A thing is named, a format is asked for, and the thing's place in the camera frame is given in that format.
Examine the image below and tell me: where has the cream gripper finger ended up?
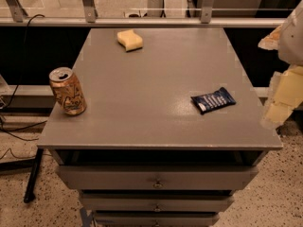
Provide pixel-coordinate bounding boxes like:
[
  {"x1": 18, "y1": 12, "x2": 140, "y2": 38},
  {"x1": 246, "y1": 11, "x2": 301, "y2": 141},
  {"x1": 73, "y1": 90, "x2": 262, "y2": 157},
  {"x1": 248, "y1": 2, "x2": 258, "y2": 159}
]
[
  {"x1": 260, "y1": 65, "x2": 303, "y2": 130},
  {"x1": 258, "y1": 26, "x2": 282, "y2": 50}
]

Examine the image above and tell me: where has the orange soda can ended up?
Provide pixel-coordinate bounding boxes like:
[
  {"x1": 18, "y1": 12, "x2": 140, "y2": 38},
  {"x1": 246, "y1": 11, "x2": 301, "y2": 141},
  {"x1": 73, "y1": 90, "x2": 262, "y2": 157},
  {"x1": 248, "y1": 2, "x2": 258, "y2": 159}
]
[{"x1": 49, "y1": 67, "x2": 86, "y2": 115}]

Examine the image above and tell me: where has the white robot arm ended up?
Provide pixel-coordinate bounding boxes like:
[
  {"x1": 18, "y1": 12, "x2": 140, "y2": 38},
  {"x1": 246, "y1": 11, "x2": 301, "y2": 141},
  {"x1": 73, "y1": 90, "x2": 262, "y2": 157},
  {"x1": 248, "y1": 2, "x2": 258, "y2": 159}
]
[{"x1": 258, "y1": 1, "x2": 303, "y2": 130}]

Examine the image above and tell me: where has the yellow sponge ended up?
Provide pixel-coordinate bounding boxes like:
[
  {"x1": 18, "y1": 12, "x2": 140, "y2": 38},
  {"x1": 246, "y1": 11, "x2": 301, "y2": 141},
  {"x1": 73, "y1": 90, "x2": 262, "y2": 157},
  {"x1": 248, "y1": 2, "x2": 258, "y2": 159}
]
[{"x1": 117, "y1": 29, "x2": 143, "y2": 52}]

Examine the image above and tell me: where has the blue snack packet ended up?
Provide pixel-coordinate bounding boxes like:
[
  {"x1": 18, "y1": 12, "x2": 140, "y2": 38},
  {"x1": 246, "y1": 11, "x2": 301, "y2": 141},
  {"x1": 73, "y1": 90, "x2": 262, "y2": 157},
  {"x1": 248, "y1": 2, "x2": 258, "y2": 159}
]
[{"x1": 191, "y1": 87, "x2": 236, "y2": 114}]

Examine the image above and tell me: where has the grey drawer cabinet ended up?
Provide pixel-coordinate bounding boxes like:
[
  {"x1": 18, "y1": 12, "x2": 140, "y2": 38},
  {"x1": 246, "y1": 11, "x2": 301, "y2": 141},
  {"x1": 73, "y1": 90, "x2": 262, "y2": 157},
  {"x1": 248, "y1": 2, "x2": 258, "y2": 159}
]
[{"x1": 36, "y1": 27, "x2": 284, "y2": 227}]

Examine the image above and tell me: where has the middle grey drawer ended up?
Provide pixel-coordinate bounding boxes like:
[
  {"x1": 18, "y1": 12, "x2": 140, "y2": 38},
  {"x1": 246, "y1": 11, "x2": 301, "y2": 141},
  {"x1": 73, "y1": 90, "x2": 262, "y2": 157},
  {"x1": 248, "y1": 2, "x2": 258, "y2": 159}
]
[{"x1": 80, "y1": 191, "x2": 234, "y2": 212}]

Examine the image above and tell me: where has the grey drawer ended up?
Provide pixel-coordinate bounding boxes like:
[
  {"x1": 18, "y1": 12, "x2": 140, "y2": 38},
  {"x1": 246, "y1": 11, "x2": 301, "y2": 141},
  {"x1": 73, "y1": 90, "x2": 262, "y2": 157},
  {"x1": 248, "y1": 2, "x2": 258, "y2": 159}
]
[
  {"x1": 57, "y1": 166, "x2": 258, "y2": 190},
  {"x1": 80, "y1": 191, "x2": 234, "y2": 212},
  {"x1": 94, "y1": 211, "x2": 219, "y2": 227}
]

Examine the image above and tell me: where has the bottom grey drawer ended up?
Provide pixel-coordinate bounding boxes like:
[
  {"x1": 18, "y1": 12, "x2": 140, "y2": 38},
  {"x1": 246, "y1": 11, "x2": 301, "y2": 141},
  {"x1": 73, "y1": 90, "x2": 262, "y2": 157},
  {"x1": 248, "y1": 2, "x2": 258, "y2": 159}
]
[{"x1": 94, "y1": 211, "x2": 219, "y2": 227}]

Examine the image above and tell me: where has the top grey drawer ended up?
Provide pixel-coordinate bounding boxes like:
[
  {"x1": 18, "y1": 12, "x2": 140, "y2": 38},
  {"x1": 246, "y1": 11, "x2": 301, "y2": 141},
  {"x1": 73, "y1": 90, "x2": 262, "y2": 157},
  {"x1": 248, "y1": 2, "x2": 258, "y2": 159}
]
[{"x1": 57, "y1": 166, "x2": 258, "y2": 190}]

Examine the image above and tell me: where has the black table leg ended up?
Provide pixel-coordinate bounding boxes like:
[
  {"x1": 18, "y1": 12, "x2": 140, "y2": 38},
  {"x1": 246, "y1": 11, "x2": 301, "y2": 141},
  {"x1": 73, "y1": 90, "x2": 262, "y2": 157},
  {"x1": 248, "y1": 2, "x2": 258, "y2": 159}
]
[{"x1": 24, "y1": 148, "x2": 44, "y2": 203}]

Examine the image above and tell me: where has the metal railing frame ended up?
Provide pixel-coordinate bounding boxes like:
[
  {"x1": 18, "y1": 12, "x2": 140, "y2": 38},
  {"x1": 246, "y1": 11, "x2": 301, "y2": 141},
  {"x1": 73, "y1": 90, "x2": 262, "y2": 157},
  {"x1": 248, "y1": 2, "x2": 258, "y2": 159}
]
[{"x1": 0, "y1": 0, "x2": 284, "y2": 27}]

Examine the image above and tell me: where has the black cable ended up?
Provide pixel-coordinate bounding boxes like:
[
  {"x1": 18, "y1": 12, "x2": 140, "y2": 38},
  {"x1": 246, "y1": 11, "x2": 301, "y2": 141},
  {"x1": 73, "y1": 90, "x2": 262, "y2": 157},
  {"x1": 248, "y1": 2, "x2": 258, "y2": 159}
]
[{"x1": 0, "y1": 13, "x2": 48, "y2": 161}]

